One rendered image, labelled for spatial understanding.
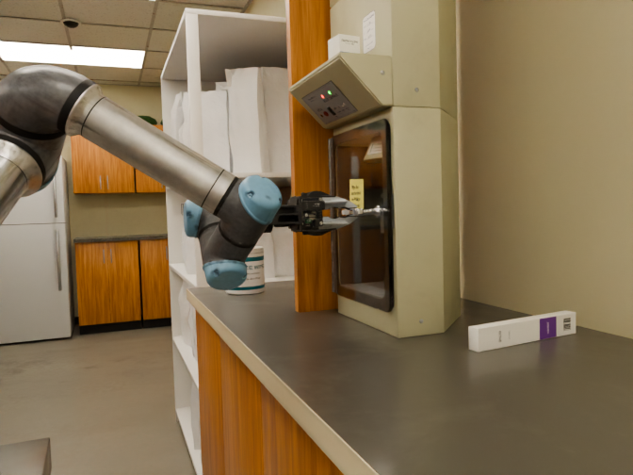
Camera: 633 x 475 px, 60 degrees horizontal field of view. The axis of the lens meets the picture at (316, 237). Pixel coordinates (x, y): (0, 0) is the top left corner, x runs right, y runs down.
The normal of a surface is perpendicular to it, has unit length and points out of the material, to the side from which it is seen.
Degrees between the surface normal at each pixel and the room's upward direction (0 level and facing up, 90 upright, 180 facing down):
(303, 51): 90
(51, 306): 90
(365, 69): 90
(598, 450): 0
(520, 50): 90
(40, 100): 104
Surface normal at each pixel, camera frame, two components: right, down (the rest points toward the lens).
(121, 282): 0.35, 0.04
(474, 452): -0.03, -1.00
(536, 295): -0.94, 0.04
